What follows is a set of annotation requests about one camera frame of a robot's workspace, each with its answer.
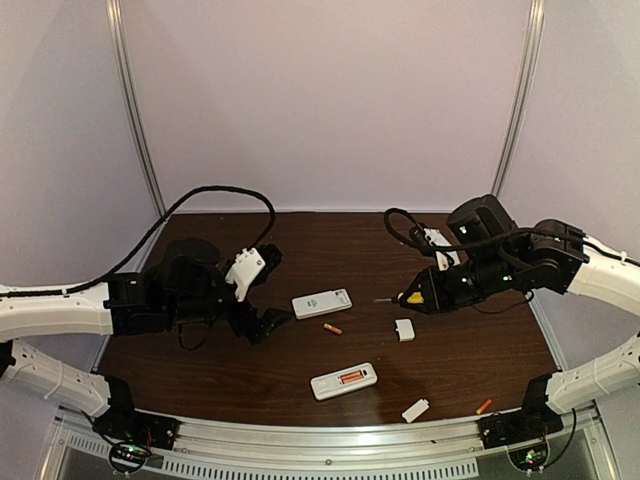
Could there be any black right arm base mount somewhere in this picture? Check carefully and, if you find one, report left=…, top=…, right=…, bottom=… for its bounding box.
left=477, top=403, right=564, bottom=449

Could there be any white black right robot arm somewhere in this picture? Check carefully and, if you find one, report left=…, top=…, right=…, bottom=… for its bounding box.
left=387, top=194, right=639, bottom=414

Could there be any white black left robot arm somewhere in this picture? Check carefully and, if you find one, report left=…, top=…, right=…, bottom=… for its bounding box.
left=1, top=238, right=292, bottom=421

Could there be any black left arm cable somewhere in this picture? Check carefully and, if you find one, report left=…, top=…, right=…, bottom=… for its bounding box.
left=0, top=185, right=277, bottom=301

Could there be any large white remote control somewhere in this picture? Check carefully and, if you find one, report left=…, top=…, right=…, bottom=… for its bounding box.
left=291, top=288, right=353, bottom=320

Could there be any small white battery cover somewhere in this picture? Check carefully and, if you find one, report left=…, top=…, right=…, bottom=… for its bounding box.
left=401, top=398, right=430, bottom=424

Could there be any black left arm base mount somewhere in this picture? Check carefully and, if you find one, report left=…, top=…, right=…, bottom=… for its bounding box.
left=92, top=407, right=180, bottom=450

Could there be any aluminium corner post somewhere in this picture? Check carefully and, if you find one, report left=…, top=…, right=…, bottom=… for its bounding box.
left=491, top=0, right=546, bottom=197
left=106, top=0, right=166, bottom=216

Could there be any left aluminium corner post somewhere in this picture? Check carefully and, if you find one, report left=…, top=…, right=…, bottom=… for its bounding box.
left=106, top=0, right=166, bottom=216

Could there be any red orange battery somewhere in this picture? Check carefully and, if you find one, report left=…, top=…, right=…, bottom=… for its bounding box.
left=323, top=323, right=343, bottom=335
left=476, top=399, right=493, bottom=415

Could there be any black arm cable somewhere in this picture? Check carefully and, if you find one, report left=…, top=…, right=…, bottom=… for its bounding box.
left=383, top=207, right=640, bottom=266
left=0, top=185, right=277, bottom=301

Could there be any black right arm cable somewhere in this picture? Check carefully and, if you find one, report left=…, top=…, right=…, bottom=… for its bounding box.
left=383, top=207, right=640, bottom=266

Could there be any right aluminium corner post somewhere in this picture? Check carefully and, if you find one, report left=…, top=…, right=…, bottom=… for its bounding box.
left=491, top=0, right=546, bottom=197

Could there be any aluminium front rail frame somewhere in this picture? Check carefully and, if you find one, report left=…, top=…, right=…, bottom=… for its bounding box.
left=37, top=389, right=616, bottom=480

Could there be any yellow handled screwdriver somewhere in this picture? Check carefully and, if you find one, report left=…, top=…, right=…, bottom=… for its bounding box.
left=373, top=292, right=424, bottom=305

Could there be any small white remote control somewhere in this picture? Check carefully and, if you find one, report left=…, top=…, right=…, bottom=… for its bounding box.
left=310, top=362, right=378, bottom=401

